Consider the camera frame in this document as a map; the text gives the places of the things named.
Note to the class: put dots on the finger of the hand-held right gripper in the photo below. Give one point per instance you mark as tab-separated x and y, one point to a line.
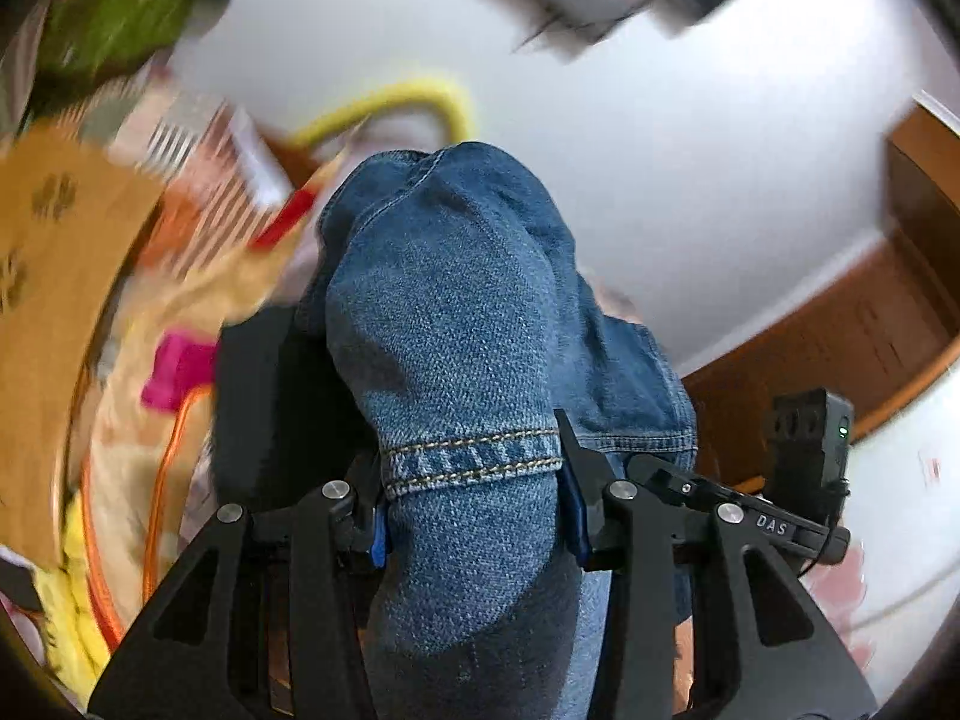
686	484

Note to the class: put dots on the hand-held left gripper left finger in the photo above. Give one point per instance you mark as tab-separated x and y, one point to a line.
377	540

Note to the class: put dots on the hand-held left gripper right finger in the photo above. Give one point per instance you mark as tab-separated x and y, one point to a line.
576	521

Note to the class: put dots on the blue denim jacket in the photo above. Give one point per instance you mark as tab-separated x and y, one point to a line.
450	330

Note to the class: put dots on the white wardrobe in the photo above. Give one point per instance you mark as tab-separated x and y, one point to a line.
907	510

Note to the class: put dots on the brown wooden door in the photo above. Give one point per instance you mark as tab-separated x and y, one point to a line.
862	330

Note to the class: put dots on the black cloth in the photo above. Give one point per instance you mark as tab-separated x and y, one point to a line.
270	405

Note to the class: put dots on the pink item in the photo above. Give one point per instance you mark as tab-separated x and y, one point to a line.
176	375

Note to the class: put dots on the yellow cloth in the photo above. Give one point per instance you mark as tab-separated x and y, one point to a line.
75	600

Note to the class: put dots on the red white striped box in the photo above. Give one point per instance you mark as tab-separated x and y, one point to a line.
217	172

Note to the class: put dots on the cardboard box with paw prints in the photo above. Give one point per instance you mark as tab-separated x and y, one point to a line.
60	277

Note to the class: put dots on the yellow hoop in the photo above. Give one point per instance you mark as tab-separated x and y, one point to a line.
420	94

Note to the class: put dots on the green cloth item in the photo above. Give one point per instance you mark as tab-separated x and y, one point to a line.
124	22

